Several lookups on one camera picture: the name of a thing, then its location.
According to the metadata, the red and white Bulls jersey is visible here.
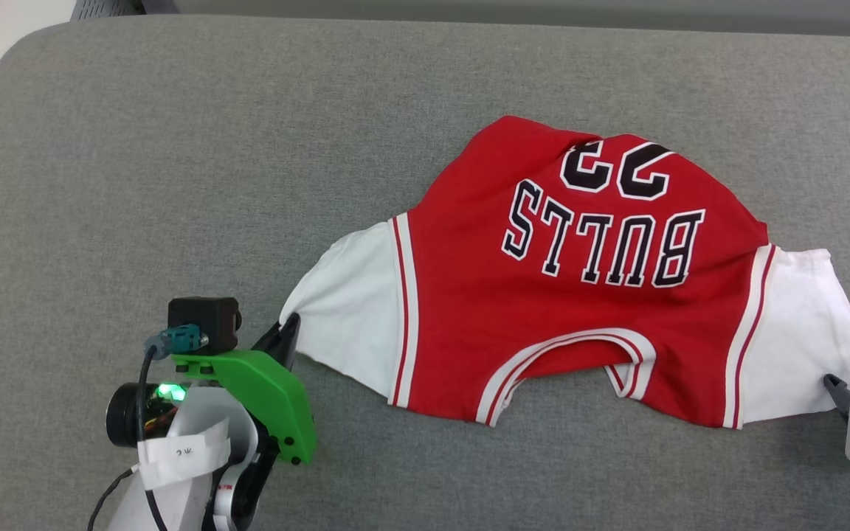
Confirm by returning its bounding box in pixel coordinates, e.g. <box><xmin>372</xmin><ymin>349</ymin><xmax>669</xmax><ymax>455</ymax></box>
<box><xmin>280</xmin><ymin>114</ymin><xmax>850</xmax><ymax>431</ymax></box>

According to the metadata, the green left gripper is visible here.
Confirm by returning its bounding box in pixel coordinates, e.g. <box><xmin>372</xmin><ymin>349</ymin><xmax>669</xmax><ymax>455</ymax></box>
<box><xmin>172</xmin><ymin>313</ymin><xmax>317</xmax><ymax>467</ymax></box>

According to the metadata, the white paper label tape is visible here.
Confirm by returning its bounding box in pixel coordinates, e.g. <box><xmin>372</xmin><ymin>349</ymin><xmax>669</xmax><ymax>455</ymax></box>
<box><xmin>137</xmin><ymin>419</ymin><xmax>232</xmax><ymax>491</ymax></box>

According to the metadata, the black left camera cable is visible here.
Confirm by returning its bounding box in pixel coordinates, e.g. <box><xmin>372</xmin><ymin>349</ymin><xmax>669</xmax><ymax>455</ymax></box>
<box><xmin>134</xmin><ymin>323</ymin><xmax>208</xmax><ymax>531</ymax></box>

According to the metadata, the grey fabric sofa cushion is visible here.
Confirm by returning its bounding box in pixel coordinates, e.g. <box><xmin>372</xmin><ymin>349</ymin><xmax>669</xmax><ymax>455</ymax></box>
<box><xmin>0</xmin><ymin>15</ymin><xmax>850</xmax><ymax>531</ymax></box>

